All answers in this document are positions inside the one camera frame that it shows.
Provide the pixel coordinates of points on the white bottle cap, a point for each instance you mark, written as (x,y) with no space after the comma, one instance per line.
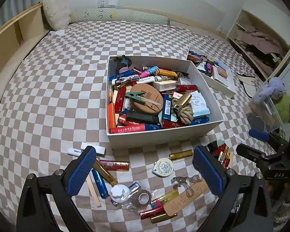
(119,193)

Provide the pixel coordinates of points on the clear plastic eyelash curler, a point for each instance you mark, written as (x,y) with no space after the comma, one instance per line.
(185,182)

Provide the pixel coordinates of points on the yellow transparent lighter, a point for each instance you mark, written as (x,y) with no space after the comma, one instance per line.
(160,201)

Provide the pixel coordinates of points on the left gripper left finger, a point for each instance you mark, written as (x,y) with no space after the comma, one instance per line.
(34,211)

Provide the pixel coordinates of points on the roll of clear tape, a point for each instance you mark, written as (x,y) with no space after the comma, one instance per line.
(141,198)

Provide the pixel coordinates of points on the white round tape measure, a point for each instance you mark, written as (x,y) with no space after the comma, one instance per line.
(163,167)

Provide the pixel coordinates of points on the white fluffy pillow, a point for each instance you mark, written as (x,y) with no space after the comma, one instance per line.
(57,13)

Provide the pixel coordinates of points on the green long bolster pillow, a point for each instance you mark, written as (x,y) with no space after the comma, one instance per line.
(109,14)

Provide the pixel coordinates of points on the long red lighter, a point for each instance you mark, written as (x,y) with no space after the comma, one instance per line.
(128,129)

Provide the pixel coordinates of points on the red foil lighter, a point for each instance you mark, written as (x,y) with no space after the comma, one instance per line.
(115,165)

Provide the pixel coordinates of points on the green clothespin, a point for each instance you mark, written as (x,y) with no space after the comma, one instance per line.
(141,98)

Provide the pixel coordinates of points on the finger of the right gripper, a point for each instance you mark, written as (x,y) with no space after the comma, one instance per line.
(259,135)

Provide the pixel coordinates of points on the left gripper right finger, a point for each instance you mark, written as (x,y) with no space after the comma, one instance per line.
(243,202)

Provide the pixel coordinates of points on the beige rope knot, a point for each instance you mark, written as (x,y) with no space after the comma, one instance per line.
(185,114)

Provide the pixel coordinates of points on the shallow white box lid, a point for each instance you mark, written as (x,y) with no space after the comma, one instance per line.
(216,74)

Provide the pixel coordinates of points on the gold metal lighter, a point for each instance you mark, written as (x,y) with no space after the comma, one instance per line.
(178,104)

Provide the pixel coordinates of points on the wooden wardrobe shelf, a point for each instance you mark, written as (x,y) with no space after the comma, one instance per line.
(260,45)

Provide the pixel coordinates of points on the gold harmonica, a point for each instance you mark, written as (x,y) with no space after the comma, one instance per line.
(181,155)

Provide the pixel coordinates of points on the blue pocket knife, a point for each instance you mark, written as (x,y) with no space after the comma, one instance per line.
(100,184)

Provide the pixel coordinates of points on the wooden bedside shelf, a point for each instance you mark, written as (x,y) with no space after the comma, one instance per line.
(18,37)

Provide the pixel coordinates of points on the white packet with text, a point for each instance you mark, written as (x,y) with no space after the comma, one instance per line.
(198,105)

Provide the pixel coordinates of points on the purple plush toy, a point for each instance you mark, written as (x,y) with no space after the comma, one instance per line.
(275,89)

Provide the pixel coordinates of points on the checkered bed sheet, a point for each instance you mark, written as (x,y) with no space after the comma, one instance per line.
(56,100)

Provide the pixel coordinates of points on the round brown leather disc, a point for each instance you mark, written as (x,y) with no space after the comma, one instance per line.
(148,108)

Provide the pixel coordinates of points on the carved wooden comb board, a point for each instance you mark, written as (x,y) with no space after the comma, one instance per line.
(182,200)

